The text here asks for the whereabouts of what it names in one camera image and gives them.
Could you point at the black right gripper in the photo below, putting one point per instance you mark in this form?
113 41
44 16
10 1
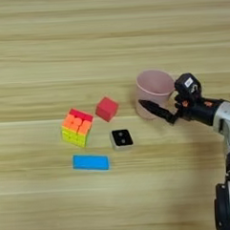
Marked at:
198 111

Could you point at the pink plastic cup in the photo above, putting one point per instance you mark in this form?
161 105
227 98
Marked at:
153 86

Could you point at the multicolour puzzle cube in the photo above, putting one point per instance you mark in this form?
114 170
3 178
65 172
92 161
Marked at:
76 127

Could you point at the blue rectangular block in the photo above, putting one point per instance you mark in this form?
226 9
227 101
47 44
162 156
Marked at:
90 162

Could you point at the red cube block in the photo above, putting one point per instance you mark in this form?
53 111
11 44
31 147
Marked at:
107 109

